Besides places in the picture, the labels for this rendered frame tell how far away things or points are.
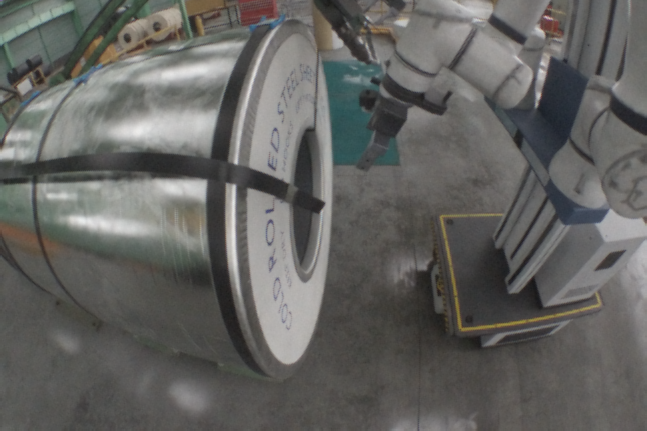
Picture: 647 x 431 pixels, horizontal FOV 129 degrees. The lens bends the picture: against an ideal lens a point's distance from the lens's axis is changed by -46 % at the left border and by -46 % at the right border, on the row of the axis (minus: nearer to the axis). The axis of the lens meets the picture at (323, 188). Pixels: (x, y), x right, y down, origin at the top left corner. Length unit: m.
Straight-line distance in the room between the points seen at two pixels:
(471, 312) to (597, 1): 1.26
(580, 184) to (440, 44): 0.48
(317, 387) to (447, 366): 0.65
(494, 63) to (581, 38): 0.65
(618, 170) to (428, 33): 0.37
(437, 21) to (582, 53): 0.72
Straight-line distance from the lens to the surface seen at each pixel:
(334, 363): 1.51
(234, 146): 0.45
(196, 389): 1.68
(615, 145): 0.55
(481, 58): 0.46
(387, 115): 0.50
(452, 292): 1.35
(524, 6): 0.59
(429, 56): 0.47
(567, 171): 0.76
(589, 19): 1.08
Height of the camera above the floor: 1.48
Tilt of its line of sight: 43 degrees down
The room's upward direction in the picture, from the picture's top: 7 degrees counter-clockwise
